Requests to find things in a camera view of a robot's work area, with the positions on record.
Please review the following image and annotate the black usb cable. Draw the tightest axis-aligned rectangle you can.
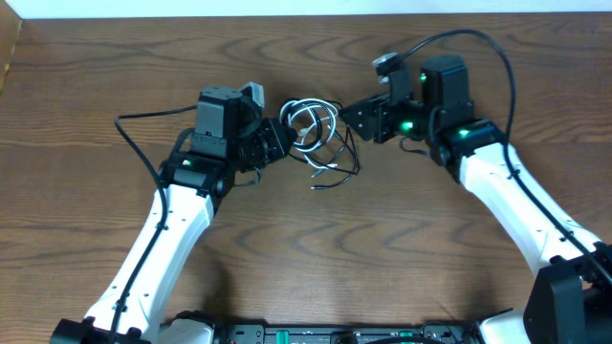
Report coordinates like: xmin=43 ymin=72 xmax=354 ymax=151
xmin=281 ymin=97 xmax=362 ymax=191

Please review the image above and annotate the white usb cable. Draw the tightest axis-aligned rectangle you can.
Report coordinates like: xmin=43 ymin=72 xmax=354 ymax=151
xmin=278 ymin=97 xmax=340 ymax=172

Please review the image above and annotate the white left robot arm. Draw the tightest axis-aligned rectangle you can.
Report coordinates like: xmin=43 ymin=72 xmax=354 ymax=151
xmin=51 ymin=82 xmax=296 ymax=343

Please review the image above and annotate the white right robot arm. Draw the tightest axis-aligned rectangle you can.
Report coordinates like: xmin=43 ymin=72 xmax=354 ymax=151
xmin=340 ymin=53 xmax=611 ymax=343

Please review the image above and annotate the black left camera cable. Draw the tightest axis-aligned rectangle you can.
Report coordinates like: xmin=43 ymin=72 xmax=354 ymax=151
xmin=107 ymin=104 xmax=200 ymax=344

